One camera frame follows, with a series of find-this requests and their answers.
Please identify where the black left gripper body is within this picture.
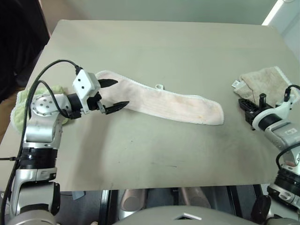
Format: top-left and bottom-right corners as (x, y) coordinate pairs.
(87, 93), (106, 114)

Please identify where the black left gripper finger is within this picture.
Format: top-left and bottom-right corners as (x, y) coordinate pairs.
(97, 79), (119, 90)
(103, 101), (130, 116)

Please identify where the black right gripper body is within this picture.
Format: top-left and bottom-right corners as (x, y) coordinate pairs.
(243, 105), (274, 131)

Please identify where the beige towel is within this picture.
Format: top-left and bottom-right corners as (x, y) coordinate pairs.
(232, 66), (300, 110)

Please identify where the long pink towel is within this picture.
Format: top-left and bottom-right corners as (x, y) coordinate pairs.
(95, 70), (225, 126)

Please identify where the light green towel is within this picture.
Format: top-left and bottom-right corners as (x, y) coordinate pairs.
(10, 84), (71, 132)

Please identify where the black table leg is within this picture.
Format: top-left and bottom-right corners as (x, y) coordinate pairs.
(226, 185), (243, 218)
(99, 189), (119, 225)

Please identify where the grey flat piece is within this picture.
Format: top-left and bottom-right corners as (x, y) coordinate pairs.
(71, 191), (86, 201)

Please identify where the brown rounded tube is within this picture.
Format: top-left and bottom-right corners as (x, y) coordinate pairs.
(180, 187), (211, 209)
(120, 188), (147, 211)

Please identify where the large black fabric mass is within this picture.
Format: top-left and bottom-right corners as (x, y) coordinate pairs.
(0, 0), (51, 101)

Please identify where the silver robot torso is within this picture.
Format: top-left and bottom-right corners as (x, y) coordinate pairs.
(116, 205), (256, 225)

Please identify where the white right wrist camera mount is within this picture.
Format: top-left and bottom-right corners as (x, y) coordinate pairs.
(252, 93), (296, 132)

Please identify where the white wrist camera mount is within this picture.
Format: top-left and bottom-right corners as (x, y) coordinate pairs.
(72, 69), (102, 114)
(252, 93), (296, 132)

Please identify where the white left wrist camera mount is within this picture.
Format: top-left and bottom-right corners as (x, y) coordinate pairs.
(72, 69), (102, 114)

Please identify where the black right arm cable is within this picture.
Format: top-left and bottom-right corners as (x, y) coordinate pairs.
(276, 84), (300, 169)

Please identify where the white frame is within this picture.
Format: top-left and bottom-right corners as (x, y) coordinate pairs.
(261, 0), (300, 47)

